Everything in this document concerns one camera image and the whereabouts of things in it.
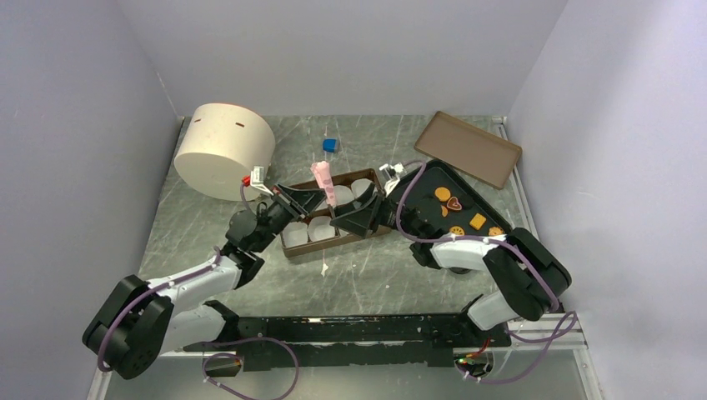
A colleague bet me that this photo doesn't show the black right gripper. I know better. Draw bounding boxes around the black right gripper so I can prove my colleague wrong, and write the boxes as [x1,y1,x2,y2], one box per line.
[330,183,424,239]

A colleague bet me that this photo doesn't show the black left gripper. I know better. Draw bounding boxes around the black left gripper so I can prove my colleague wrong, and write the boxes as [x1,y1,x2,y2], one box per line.
[253,182,331,253]

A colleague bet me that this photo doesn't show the brown divided cookie box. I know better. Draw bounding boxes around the brown divided cookie box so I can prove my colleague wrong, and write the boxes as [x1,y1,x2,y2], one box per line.
[279,168,382,258]

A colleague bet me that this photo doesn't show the pink cat-paw tongs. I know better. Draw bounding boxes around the pink cat-paw tongs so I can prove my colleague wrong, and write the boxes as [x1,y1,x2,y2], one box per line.
[310,161,337,211]

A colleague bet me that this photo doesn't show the black sandwich cookie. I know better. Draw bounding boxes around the black sandwich cookie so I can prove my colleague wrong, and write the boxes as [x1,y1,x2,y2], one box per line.
[416,197,442,215]

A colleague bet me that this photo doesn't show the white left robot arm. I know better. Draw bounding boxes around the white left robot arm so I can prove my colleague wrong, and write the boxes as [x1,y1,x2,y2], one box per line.
[82,185,326,379]

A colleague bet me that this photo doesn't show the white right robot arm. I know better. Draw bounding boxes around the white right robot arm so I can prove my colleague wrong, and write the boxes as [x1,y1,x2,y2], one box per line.
[331,173,572,346]

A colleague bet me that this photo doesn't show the small blue cube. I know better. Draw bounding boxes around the small blue cube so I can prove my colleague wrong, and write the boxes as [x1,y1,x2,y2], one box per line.
[322,138,339,153]

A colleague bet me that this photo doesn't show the black cookie tray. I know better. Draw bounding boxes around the black cookie tray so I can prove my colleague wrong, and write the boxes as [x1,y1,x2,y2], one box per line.
[384,160,512,239]

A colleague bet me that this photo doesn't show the brown heart cookie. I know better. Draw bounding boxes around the brown heart cookie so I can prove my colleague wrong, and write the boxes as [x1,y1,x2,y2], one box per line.
[446,196,463,212]

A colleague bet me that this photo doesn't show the orange lotus-slice cookie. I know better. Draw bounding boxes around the orange lotus-slice cookie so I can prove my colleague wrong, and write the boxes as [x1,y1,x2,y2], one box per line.
[449,226,465,236]

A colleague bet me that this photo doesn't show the cream cylindrical container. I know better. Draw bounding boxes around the cream cylindrical container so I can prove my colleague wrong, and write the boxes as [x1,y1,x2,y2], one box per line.
[173,102,276,201]

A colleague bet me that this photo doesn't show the brown box lid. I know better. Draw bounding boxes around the brown box lid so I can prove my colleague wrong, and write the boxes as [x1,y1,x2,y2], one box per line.
[414,111,522,189]

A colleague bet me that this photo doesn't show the square orange cookie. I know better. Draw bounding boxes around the square orange cookie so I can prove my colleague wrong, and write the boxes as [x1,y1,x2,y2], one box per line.
[469,213,487,231]

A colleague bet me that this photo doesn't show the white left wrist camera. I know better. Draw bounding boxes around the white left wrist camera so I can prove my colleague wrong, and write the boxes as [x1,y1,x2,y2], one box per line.
[242,166,273,196]

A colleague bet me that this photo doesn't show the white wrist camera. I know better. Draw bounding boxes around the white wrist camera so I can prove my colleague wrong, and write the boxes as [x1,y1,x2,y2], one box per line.
[379,162,405,182]
[242,166,273,196]

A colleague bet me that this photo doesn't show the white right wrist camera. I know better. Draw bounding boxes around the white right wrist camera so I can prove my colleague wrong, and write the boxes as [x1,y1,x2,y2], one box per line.
[379,162,405,182]

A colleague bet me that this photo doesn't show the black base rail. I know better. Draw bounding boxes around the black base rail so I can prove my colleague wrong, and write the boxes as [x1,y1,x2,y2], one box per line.
[187,312,511,372]

